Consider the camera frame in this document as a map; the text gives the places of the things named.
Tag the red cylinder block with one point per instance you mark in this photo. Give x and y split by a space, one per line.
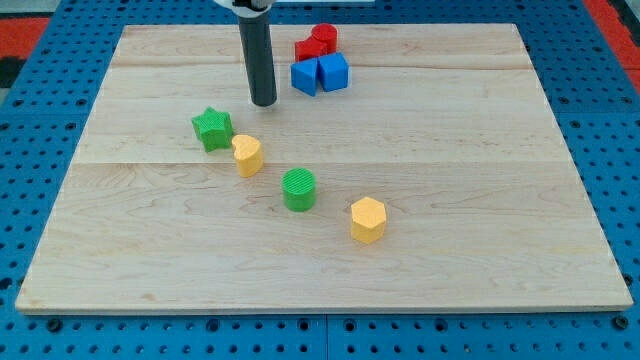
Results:
327 34

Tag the red angular block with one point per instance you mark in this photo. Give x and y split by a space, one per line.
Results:
309 48

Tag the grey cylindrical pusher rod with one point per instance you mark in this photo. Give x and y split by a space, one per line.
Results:
258 58

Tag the yellow hexagon block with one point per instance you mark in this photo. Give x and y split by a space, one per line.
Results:
368 220

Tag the wooden board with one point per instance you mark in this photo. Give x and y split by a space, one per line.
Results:
446 124

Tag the yellow heart block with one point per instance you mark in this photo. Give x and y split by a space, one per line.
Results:
248 155

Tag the green star block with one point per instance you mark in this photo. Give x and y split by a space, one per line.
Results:
213 129

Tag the blue triangle block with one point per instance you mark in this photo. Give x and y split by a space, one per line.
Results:
304 76

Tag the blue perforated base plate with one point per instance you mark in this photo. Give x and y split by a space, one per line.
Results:
589 89

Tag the blue cube block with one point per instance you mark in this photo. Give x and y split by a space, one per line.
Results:
333 72

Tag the green cylinder block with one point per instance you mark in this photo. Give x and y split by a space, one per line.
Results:
299 189

